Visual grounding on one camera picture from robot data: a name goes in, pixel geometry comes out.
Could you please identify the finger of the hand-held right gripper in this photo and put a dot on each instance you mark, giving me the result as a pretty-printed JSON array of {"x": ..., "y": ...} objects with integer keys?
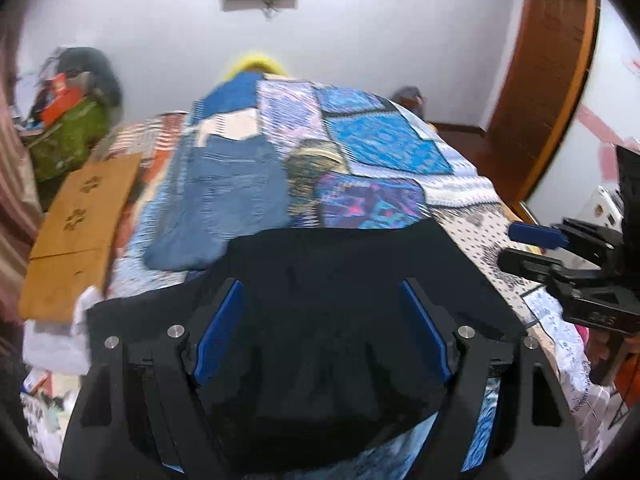
[
  {"x": 537, "y": 235},
  {"x": 530, "y": 265}
]

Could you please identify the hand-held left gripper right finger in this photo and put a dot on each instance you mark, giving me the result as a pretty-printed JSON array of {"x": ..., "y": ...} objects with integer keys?
[{"x": 425, "y": 330}]

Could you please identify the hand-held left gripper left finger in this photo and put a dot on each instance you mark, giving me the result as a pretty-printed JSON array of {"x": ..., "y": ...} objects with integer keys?
[{"x": 220, "y": 330}]

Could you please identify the black pants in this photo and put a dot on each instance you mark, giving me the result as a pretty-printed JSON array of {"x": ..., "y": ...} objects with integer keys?
[{"x": 325, "y": 310}]

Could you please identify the white dotted bedsheet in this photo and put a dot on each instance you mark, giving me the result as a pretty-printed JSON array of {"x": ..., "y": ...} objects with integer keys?
[{"x": 480, "y": 220}]

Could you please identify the pink sticker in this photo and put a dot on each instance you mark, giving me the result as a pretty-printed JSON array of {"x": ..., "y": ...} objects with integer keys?
[{"x": 600, "y": 135}]

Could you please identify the blue patchwork blanket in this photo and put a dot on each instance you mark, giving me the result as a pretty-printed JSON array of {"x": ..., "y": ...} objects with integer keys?
[{"x": 240, "y": 185}]

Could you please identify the white cloth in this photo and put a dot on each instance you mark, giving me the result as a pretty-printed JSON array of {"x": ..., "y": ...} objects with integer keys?
[{"x": 55, "y": 345}]

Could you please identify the wooden board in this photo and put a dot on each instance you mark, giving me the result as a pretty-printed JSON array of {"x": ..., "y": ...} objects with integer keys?
[{"x": 75, "y": 240}]

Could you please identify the wooden door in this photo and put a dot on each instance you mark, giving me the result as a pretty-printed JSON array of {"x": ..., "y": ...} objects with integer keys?
[{"x": 550, "y": 60}]

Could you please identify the grey purple backpack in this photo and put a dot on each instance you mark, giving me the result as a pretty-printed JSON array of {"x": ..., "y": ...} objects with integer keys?
[{"x": 407, "y": 102}]

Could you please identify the striped colourful bedsheet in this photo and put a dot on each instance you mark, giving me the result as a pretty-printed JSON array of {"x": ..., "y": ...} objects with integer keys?
[{"x": 145, "y": 135}]

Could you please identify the green patterned bag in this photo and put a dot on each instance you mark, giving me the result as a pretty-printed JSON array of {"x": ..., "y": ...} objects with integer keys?
[{"x": 70, "y": 140}]

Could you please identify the striped brown curtain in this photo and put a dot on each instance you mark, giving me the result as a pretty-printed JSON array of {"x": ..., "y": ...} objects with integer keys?
[{"x": 15, "y": 200}]

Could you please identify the orange box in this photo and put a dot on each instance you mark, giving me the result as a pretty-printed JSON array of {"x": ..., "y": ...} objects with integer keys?
[{"x": 60, "y": 102}]

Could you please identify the grey plush toy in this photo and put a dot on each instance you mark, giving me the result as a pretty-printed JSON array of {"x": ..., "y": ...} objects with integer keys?
[{"x": 102, "y": 75}]

